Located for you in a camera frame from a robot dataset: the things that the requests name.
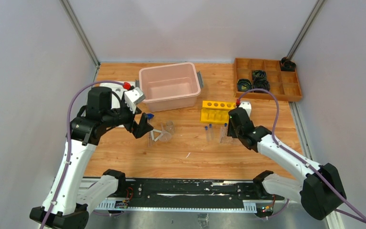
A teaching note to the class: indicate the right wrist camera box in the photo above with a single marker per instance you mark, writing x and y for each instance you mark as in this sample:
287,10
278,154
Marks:
246,105

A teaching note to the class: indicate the aluminium frame post left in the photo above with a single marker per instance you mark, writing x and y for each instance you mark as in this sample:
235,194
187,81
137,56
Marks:
80,32

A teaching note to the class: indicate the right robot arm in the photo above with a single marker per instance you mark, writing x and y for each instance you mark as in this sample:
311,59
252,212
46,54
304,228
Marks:
317,187

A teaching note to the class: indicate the aluminium frame post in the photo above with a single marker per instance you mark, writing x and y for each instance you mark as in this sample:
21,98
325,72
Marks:
305,28
80,32

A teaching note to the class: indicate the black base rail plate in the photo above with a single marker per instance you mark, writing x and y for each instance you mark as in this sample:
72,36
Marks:
192,194

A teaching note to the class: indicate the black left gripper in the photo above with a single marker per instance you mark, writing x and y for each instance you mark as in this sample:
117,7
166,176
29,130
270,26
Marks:
135,120

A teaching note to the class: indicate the clear test tube blue cap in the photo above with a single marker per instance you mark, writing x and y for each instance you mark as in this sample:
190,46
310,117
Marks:
223,133

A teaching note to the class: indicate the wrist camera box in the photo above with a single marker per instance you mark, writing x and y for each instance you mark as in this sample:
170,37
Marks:
246,105
133,98

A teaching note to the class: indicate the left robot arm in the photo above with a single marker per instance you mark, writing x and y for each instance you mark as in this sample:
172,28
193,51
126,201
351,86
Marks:
63,207

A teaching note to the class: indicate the pink plastic storage bin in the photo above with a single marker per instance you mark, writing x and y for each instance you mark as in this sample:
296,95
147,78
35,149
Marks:
171,86

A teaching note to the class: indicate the aluminium frame post right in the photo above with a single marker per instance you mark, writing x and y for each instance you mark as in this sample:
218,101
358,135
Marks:
305,28

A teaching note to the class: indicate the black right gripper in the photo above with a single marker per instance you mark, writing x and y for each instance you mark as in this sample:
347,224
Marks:
231,132

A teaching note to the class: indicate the blue capped test tube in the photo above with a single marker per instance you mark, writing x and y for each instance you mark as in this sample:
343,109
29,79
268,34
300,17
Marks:
211,132
207,133

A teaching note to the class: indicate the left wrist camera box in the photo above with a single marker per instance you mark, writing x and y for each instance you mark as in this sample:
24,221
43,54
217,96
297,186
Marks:
133,98

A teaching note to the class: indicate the white clay triangle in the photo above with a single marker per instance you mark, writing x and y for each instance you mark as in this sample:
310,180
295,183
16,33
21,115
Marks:
156,134

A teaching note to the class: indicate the small glass beaker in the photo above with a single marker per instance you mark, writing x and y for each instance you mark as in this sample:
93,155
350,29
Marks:
170,127

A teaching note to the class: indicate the clear glass funnel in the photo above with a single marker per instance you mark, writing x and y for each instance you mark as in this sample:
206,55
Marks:
165,136

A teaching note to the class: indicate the yellow test tube rack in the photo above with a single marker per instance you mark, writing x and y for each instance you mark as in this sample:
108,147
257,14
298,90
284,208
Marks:
215,112

